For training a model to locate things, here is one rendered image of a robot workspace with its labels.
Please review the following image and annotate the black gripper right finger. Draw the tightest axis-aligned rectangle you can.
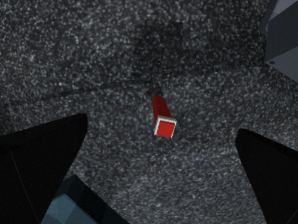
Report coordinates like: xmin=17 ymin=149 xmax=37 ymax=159
xmin=234 ymin=129 xmax=298 ymax=224

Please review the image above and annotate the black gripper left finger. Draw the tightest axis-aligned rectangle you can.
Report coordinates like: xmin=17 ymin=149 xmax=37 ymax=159
xmin=0 ymin=113 xmax=88 ymax=224

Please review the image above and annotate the dark grey sloped panel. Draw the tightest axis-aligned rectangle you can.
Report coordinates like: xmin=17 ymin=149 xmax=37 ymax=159
xmin=258 ymin=0 xmax=298 ymax=81

